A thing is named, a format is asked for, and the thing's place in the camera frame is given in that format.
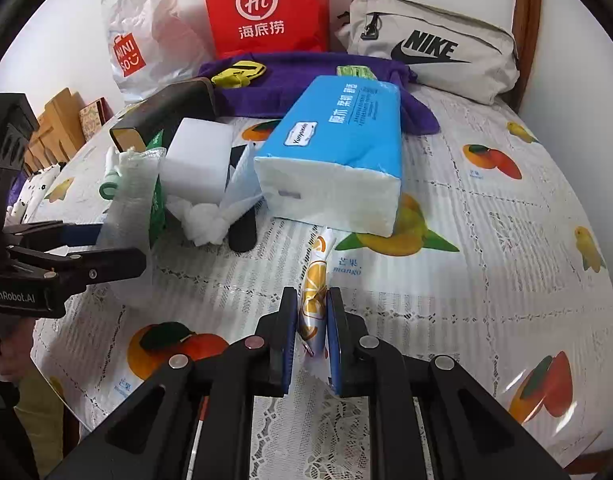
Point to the white tissue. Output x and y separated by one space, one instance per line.
206 225

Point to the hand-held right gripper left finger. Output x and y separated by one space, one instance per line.
288 340

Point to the dark green box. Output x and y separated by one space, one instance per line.
161 110

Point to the wooden chair frame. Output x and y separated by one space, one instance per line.
528 35

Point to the green wet wipe packet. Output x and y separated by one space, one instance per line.
355 72

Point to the white sponge block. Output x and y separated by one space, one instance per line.
199 160

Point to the white spotted cloth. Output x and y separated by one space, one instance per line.
36 185

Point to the blue tissue pack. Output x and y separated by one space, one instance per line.
336 160

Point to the orange printed sachet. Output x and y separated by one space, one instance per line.
314 280

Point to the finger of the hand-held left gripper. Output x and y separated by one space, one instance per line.
111 262
81 234

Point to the fruit print tablecloth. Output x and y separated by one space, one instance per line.
486 260

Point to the white plastic bag red label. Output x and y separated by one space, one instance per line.
151 35

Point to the red paper bag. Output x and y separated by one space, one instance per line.
266 10

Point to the purple towel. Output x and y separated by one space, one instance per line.
296 67

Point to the beige waist bag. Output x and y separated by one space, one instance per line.
436 60

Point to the yellow black cloth item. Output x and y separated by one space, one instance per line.
236 75

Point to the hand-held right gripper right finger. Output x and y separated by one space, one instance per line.
335 345

